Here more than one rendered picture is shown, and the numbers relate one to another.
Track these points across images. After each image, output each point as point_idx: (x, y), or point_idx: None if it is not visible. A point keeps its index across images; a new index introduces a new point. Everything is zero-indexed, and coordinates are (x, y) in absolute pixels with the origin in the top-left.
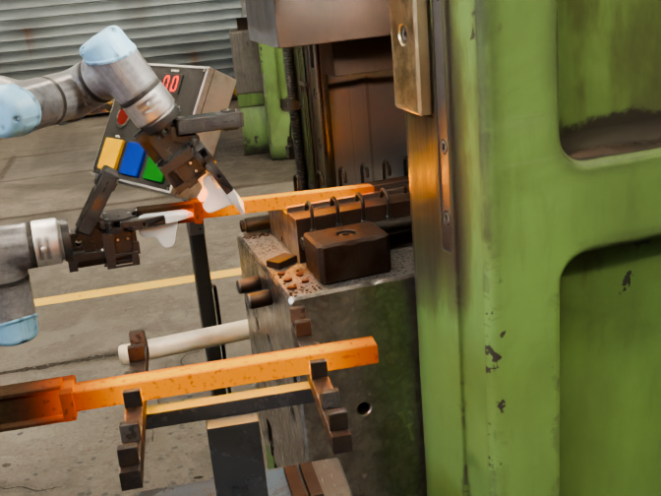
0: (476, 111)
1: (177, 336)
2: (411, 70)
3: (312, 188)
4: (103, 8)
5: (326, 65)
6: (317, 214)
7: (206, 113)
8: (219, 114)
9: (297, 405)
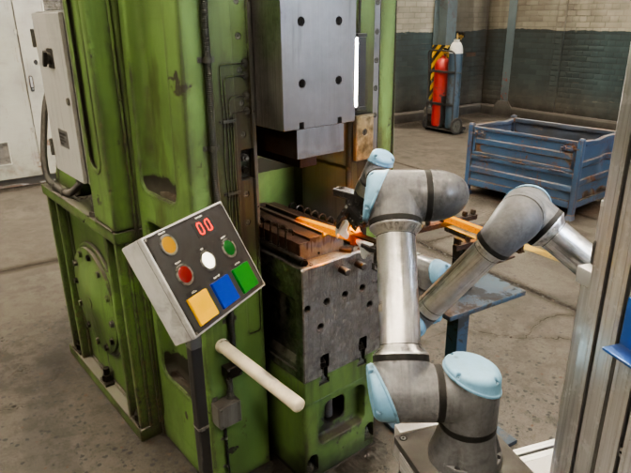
0: (388, 147)
1: (276, 380)
2: (369, 143)
3: None
4: None
5: (307, 162)
6: (333, 225)
7: (345, 190)
8: (348, 188)
9: (377, 292)
